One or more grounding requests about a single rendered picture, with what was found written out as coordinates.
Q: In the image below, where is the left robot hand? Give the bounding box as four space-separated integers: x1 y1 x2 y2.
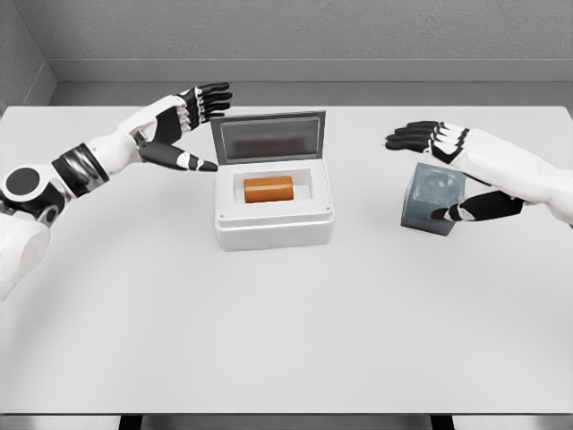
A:
116 82 234 174

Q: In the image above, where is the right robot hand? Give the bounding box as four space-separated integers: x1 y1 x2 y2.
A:
383 120 538 223

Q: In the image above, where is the grey-blue cube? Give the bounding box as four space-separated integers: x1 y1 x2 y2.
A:
399 161 469 237

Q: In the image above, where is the white hinged box lid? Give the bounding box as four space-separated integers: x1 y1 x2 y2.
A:
210 109 329 170

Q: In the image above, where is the orange cylinder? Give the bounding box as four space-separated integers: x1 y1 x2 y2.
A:
243 176 295 205

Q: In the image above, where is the white rectangular box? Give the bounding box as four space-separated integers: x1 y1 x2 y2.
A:
213 157 337 253

